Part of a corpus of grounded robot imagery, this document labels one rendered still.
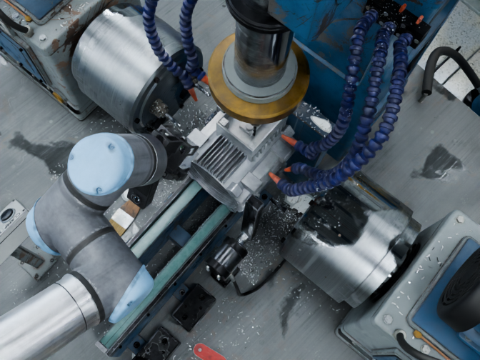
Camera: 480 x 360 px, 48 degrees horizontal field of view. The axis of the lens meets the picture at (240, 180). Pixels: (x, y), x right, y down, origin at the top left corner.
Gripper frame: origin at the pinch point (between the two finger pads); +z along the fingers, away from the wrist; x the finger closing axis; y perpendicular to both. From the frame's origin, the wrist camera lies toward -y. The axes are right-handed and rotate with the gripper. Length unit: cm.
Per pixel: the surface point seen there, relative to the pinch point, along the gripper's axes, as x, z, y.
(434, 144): -41, 53, 34
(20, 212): 18.1, -14.3, -26.1
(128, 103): 16.8, -1.7, 3.0
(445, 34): -21, 116, 70
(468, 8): -22, 124, 83
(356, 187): -31.7, 2.7, 18.0
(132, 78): 18.6, -2.6, 7.9
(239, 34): -4.4, -28.2, 29.3
